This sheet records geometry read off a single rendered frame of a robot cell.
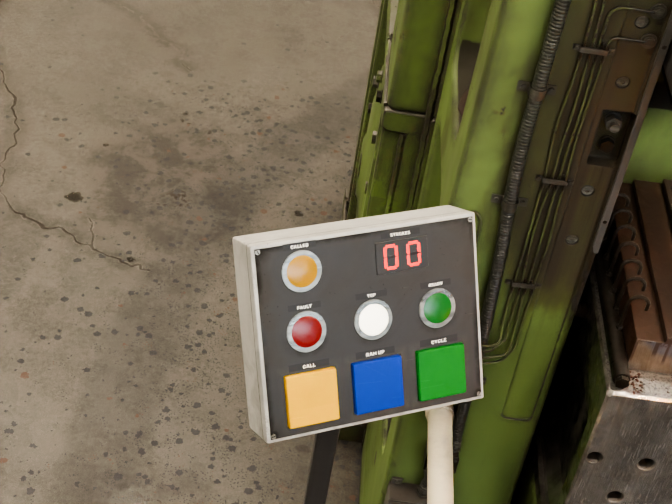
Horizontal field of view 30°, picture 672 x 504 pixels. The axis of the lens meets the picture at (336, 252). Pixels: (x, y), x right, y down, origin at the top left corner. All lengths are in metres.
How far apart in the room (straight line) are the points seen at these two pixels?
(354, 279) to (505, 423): 0.69
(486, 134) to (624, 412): 0.49
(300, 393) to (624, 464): 0.64
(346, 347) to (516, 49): 0.49
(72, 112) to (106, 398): 1.22
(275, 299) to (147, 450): 1.34
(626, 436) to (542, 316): 0.25
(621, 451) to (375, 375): 0.51
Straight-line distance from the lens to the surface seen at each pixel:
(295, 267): 1.69
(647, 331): 2.04
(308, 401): 1.74
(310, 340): 1.72
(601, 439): 2.09
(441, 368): 1.81
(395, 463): 2.42
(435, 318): 1.79
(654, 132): 2.36
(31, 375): 3.16
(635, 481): 2.17
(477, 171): 1.96
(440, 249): 1.78
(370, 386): 1.77
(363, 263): 1.73
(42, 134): 3.93
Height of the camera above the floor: 2.27
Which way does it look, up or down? 40 degrees down
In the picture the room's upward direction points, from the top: 10 degrees clockwise
